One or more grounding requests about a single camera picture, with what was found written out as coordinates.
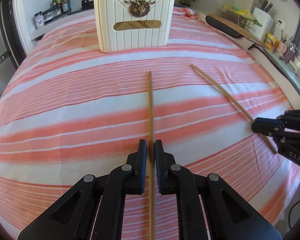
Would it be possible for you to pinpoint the wooden chopstick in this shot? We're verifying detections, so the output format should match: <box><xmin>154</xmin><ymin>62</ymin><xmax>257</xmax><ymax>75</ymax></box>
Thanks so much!
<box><xmin>190</xmin><ymin>63</ymin><xmax>278</xmax><ymax>155</ymax></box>
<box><xmin>148</xmin><ymin>71</ymin><xmax>156</xmax><ymax>240</ymax></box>

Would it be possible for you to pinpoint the yellow snack packet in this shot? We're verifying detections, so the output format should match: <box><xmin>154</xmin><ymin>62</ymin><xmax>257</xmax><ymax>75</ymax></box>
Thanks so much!
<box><xmin>264</xmin><ymin>33</ymin><xmax>279</xmax><ymax>51</ymax></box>

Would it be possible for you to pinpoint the wooden cutting board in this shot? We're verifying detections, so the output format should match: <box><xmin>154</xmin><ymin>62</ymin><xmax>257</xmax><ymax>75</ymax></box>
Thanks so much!
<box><xmin>208</xmin><ymin>14</ymin><xmax>266</xmax><ymax>48</ymax></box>

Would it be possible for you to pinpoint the pink striped table cloth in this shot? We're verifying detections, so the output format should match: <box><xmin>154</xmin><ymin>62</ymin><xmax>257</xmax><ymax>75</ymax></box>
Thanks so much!
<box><xmin>0</xmin><ymin>9</ymin><xmax>300</xmax><ymax>239</ymax></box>

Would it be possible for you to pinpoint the white knife block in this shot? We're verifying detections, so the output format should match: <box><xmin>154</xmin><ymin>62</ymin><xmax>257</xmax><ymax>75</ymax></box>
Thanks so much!
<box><xmin>253</xmin><ymin>0</ymin><xmax>274</xmax><ymax>43</ymax></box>

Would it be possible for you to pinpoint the black cutting board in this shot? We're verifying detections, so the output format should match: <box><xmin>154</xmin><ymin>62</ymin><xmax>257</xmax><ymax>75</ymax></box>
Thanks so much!
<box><xmin>205</xmin><ymin>15</ymin><xmax>243</xmax><ymax>38</ymax></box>

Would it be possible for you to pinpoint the cream utensil holder box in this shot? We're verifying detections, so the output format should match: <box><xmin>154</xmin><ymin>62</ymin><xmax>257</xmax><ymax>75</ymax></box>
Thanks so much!
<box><xmin>94</xmin><ymin>0</ymin><xmax>174</xmax><ymax>53</ymax></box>

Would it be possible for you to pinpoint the white spice jar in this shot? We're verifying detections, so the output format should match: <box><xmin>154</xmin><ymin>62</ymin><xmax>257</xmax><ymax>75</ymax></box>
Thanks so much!
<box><xmin>34</xmin><ymin>11</ymin><xmax>44</xmax><ymax>29</ymax></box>

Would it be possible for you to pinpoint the blue label bottle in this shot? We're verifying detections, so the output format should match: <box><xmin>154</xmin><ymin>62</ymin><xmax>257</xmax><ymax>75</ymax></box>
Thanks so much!
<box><xmin>62</xmin><ymin>0</ymin><xmax>71</xmax><ymax>13</ymax></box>

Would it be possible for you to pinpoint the green label oil bottle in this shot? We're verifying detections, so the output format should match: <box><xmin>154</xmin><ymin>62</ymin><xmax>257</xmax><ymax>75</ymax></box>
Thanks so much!
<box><xmin>53</xmin><ymin>0</ymin><xmax>62</xmax><ymax>15</ymax></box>

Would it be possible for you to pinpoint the black gas cooktop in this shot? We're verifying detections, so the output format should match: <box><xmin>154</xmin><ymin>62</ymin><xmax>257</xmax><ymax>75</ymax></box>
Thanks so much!
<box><xmin>68</xmin><ymin>0</ymin><xmax>94</xmax><ymax>15</ymax></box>

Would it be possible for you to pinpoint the wire basket with bags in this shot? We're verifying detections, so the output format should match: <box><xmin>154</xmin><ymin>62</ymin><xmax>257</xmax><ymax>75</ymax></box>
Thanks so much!
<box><xmin>222</xmin><ymin>5</ymin><xmax>262</xmax><ymax>30</ymax></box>

